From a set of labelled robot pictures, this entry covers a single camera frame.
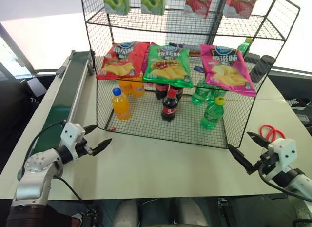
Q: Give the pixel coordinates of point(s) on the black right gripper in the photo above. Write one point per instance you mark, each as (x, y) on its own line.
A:
(267, 164)

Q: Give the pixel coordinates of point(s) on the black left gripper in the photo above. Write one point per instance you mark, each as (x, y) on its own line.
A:
(82, 148)

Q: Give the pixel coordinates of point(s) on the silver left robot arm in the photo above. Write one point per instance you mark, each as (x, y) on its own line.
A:
(36, 173)

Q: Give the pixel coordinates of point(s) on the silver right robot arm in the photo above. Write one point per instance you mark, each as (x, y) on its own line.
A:
(302, 186)

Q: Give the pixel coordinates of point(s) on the green conveyor belt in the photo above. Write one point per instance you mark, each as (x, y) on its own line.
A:
(64, 92)

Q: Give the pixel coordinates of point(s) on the green soda bottle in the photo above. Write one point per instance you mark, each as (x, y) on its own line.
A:
(212, 114)
(217, 94)
(243, 47)
(200, 94)

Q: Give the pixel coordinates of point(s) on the black white sneaker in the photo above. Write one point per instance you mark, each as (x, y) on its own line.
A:
(299, 102)

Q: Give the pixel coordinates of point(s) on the red chips bag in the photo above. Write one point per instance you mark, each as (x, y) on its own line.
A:
(122, 62)

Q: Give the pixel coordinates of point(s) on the black cylinder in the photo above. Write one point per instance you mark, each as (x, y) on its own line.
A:
(262, 68)
(252, 57)

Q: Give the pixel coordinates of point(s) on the grey rounded shape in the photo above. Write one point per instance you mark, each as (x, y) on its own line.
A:
(189, 212)
(126, 213)

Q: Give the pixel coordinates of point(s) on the pink chips bag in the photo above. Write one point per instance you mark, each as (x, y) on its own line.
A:
(226, 70)

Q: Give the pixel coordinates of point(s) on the green chips bag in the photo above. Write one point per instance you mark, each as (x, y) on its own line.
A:
(168, 66)

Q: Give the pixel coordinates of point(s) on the green apple juice carton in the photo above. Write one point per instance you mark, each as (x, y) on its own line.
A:
(153, 2)
(116, 2)

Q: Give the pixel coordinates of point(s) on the red strawberry drink carton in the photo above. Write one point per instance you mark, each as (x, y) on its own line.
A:
(240, 5)
(198, 3)

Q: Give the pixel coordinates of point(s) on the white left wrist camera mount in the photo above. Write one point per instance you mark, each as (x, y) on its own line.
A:
(70, 135)

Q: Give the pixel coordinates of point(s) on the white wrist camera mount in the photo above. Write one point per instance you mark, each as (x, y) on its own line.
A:
(285, 149)
(70, 135)

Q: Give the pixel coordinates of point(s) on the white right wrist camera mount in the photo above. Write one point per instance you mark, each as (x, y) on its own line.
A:
(285, 149)

